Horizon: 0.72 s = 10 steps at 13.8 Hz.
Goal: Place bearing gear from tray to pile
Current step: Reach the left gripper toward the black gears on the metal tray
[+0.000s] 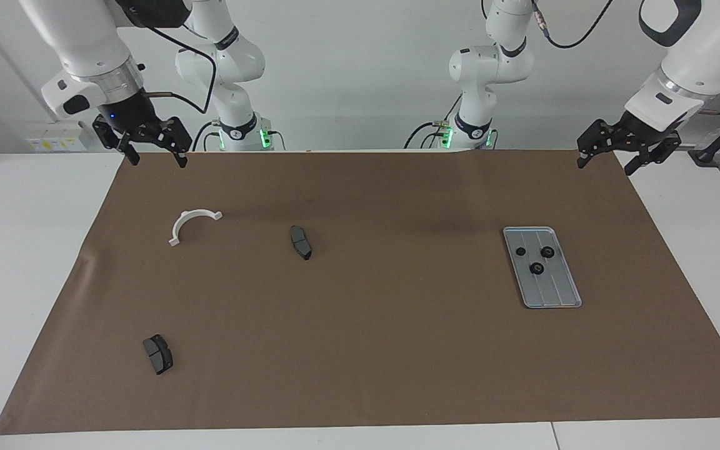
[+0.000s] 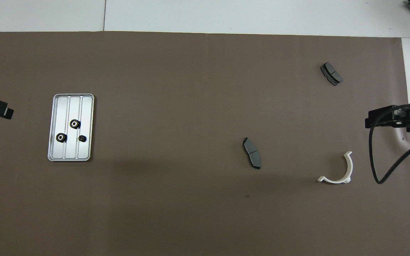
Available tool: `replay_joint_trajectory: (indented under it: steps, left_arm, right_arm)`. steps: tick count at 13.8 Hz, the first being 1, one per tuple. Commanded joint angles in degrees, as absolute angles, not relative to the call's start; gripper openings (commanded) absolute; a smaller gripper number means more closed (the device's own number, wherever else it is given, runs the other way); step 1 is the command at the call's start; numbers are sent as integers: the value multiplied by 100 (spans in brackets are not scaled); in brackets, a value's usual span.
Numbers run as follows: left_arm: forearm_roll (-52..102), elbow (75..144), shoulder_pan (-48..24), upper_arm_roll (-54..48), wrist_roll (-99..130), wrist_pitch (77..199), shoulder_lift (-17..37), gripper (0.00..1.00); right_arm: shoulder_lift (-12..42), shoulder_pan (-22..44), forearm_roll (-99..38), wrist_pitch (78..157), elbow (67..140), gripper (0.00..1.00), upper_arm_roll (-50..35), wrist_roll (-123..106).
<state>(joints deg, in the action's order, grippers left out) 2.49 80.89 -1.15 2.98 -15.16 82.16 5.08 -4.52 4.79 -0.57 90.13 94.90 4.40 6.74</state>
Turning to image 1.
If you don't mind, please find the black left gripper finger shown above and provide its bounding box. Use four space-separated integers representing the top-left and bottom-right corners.
624 134 683 176
577 119 623 169

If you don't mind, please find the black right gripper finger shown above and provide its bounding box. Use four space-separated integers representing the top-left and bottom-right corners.
161 117 193 168
93 117 142 166

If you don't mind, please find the silver metal tray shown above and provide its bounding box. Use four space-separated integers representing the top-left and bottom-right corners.
502 226 583 309

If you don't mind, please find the dark grey brake pad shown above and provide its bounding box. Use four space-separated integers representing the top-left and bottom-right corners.
142 334 174 376
289 225 313 261

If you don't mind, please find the brown table mat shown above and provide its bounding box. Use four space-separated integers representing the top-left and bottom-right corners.
0 149 720 435

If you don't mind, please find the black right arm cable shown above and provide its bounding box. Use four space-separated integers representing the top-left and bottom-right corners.
129 12 218 114

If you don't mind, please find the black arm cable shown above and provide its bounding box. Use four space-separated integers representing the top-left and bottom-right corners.
530 0 616 50
129 12 218 114

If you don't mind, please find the white half-ring bracket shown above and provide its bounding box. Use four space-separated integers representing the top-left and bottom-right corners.
168 209 224 247

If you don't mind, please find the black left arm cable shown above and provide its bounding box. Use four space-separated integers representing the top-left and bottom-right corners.
530 0 616 50

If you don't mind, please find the black left base cable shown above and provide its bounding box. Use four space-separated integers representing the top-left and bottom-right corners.
404 94 464 151

